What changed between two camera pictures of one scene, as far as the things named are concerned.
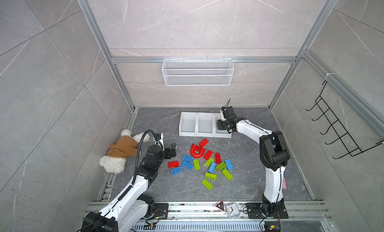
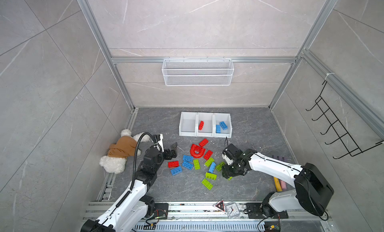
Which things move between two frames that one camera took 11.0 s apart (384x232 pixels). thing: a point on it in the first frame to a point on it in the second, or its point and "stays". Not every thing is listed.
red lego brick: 218,158 to 201,125
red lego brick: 208,155 stays
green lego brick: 221,166 stays
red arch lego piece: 194,147 stays
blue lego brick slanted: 212,167 stays
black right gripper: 219,124 to 226,173
